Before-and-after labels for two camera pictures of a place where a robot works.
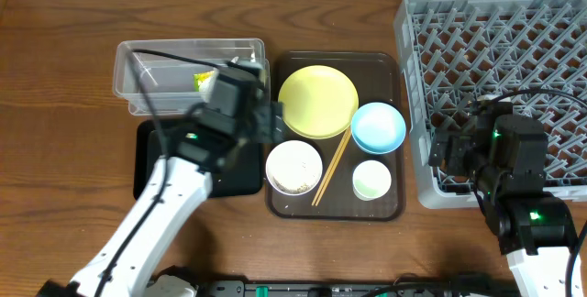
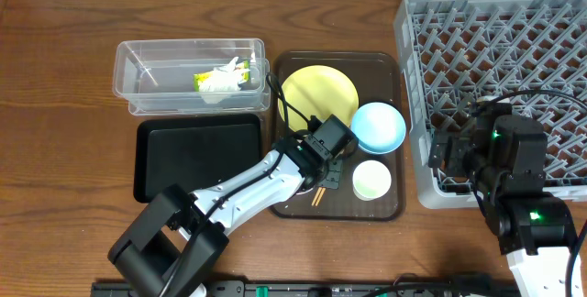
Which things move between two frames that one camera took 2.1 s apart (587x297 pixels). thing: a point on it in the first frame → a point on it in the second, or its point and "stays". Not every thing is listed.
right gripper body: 440,154 stays
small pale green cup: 371,180 stays
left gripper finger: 270,123 → 334,174
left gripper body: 271,121 → 334,174
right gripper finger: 438,148 stays
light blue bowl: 378,127 stays
